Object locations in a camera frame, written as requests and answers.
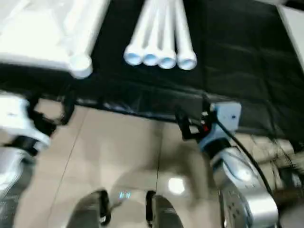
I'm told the white plastic table top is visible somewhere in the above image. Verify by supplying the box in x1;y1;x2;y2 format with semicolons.
0;0;111;79

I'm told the white plastic table leg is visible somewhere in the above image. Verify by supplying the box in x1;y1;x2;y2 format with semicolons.
142;0;168;67
158;0;179;69
123;0;157;66
174;0;198;71

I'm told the black table mat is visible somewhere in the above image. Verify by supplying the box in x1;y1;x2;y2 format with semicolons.
0;0;304;152

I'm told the dark right robot foot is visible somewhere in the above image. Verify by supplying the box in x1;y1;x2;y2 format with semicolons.
145;189;185;228

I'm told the dark robot foot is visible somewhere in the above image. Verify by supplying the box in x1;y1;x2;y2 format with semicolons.
77;189;111;228
145;189;185;228

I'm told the dark left robot foot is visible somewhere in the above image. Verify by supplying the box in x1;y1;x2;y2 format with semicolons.
77;189;111;228

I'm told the white flat board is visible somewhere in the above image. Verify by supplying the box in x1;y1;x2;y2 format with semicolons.
277;4;304;57

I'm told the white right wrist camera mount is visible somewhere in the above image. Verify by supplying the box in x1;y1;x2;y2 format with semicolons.
199;102;242;154

